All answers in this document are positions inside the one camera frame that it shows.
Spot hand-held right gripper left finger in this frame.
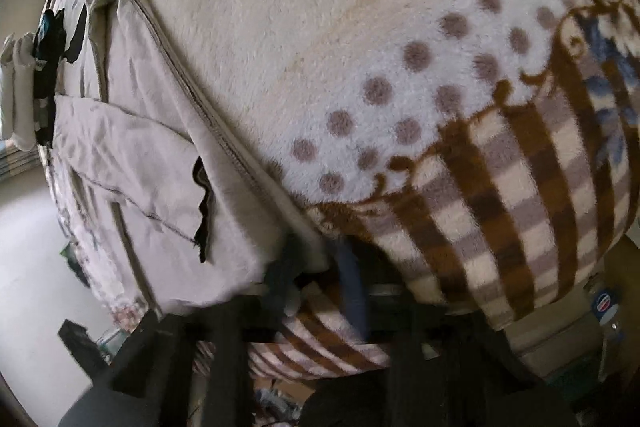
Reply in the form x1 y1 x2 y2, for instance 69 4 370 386
102 243 321 427

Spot plastic bottle with blue label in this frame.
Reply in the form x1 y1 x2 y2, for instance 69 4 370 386
586 279 628 375

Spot green object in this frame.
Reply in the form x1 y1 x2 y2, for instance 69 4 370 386
59 241 92 289

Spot floral bed sheet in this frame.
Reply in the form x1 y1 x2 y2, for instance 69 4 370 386
45 0 166 325

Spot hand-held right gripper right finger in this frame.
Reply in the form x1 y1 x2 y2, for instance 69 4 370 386
334 241 506 427

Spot printed fleece blanket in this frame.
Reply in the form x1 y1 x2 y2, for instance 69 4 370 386
82 0 640 380

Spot beige shorts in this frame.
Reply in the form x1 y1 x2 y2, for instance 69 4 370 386
50 0 331 315

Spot black cloth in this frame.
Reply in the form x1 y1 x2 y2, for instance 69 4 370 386
64 3 89 64

